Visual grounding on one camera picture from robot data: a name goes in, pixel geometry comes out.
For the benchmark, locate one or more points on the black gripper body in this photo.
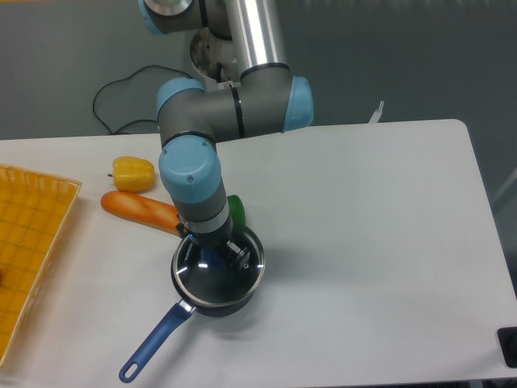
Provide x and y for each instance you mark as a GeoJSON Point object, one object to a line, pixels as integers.
{"type": "Point", "coordinates": [203, 238]}

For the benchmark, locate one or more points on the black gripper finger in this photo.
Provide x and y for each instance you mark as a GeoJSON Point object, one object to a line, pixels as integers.
{"type": "Point", "coordinates": [238, 257]}

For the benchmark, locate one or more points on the glass lid with blue knob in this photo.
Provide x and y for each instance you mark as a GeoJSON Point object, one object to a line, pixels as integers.
{"type": "Point", "coordinates": [210, 283]}

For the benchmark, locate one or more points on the dark saucepan with blue handle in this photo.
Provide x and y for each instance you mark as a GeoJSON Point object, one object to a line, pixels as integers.
{"type": "Point", "coordinates": [178, 314]}

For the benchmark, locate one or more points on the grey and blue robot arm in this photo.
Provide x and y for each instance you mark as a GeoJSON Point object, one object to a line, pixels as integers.
{"type": "Point", "coordinates": [264, 98]}

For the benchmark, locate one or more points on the green bell pepper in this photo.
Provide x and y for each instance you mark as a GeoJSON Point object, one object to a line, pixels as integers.
{"type": "Point", "coordinates": [237, 209]}

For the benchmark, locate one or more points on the orange baguette bread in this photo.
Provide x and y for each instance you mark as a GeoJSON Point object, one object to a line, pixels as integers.
{"type": "Point", "coordinates": [142, 210]}

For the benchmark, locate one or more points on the yellow bell pepper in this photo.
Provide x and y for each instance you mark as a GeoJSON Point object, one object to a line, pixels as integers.
{"type": "Point", "coordinates": [132, 174]}

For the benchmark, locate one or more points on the black device at table edge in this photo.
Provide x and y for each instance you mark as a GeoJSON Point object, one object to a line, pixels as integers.
{"type": "Point", "coordinates": [507, 337]}

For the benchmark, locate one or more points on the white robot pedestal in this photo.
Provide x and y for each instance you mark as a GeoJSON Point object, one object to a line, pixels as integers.
{"type": "Point", "coordinates": [214, 61]}

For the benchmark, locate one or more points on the white table bracket right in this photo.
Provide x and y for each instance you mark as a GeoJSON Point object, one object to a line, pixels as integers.
{"type": "Point", "coordinates": [377, 114]}

